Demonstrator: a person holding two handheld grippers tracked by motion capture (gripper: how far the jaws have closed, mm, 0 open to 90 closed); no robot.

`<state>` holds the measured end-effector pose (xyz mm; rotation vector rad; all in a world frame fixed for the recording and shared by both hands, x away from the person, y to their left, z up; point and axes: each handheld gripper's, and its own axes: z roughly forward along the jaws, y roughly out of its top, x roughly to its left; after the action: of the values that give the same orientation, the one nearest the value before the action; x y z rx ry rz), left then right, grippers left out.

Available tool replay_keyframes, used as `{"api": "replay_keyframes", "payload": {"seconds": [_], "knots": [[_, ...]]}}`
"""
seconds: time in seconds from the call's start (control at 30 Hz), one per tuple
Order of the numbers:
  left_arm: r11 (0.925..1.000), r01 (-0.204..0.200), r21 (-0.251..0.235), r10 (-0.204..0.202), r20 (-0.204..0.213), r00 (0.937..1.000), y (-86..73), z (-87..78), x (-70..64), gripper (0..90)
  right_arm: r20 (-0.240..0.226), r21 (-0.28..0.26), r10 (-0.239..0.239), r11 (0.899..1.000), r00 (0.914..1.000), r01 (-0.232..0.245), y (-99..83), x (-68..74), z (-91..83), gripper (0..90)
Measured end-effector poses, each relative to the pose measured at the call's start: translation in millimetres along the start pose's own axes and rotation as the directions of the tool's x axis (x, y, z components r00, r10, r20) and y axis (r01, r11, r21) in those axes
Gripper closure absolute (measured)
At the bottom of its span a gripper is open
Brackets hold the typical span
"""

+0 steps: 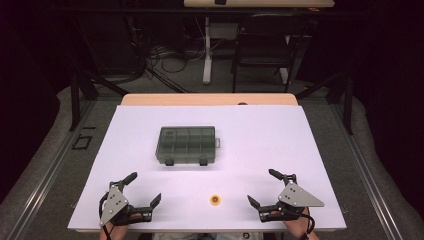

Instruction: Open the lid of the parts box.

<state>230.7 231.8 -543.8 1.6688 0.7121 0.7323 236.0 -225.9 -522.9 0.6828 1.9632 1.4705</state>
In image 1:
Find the black metal stand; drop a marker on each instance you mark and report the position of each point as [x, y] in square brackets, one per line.
[75, 100]
[348, 103]

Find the person's right hand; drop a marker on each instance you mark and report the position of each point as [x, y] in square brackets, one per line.
[298, 226]

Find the short black tape strip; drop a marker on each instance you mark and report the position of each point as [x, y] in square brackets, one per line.
[89, 127]

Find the person's clothing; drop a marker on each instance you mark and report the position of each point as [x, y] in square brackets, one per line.
[186, 236]

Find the aluminium floor rail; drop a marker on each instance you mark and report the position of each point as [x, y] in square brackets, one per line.
[363, 173]
[50, 173]

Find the black chair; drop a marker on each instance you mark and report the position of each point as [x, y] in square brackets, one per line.
[263, 46]

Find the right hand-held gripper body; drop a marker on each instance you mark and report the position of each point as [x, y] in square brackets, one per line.
[295, 198]

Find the person's left hand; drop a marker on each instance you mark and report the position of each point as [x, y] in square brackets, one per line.
[117, 231]

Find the white table cover board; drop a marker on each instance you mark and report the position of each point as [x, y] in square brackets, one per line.
[250, 150]

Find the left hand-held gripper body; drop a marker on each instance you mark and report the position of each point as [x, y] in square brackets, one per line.
[113, 203]

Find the grey transparent plastic organizer box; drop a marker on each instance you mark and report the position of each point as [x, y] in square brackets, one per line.
[186, 145]

